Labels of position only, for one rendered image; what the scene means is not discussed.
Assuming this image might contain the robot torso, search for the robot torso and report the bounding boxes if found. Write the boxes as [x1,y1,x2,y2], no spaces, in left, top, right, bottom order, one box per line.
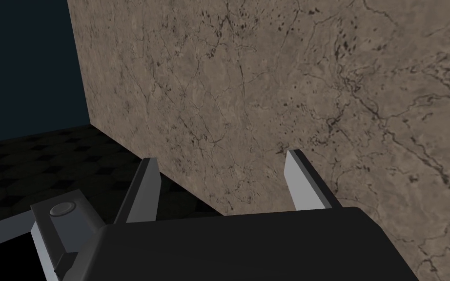
[0,189,107,281]

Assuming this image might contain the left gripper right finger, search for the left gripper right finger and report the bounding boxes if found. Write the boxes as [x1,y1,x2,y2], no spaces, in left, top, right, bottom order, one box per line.
[283,148,343,212]

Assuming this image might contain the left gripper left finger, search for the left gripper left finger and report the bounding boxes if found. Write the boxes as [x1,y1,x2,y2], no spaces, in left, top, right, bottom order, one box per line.
[113,157,162,226]

